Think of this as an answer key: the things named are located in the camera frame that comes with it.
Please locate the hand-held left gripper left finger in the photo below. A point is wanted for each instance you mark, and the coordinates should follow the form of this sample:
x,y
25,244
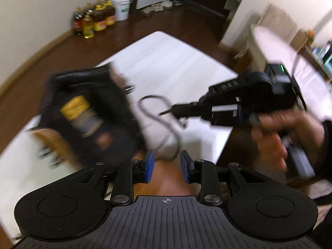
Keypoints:
x,y
149,166

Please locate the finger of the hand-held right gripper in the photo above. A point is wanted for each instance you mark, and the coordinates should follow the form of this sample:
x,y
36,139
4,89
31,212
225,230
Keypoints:
x,y
225,115
186,109

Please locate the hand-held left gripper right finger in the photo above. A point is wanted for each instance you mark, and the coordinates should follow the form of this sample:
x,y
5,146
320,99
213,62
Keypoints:
x,y
185,166

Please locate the dark brown shoelace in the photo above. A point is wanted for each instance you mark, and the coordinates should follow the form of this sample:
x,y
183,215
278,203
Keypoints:
x,y
166,124

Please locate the brown leather boot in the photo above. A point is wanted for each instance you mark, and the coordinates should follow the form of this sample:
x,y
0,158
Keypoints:
x,y
85,124

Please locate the row of shoes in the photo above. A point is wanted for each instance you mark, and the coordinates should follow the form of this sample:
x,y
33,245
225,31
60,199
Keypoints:
x,y
160,5

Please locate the person's right hand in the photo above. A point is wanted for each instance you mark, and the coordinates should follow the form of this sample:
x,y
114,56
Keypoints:
x,y
272,127

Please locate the dining table with wooden legs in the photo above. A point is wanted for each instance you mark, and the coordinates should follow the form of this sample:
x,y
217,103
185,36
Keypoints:
x,y
275,44

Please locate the quilted beige chair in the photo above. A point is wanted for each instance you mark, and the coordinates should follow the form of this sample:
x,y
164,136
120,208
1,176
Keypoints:
x,y
280,20

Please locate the wooden shelf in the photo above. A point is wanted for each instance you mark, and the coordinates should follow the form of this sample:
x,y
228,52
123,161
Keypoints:
x,y
319,51

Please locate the white plastic bucket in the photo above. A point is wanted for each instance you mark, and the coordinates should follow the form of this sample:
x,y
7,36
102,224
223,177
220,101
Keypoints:
x,y
122,4

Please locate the row of cooking oil bottles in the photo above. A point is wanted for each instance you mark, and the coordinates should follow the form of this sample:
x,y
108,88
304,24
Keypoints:
x,y
99,18

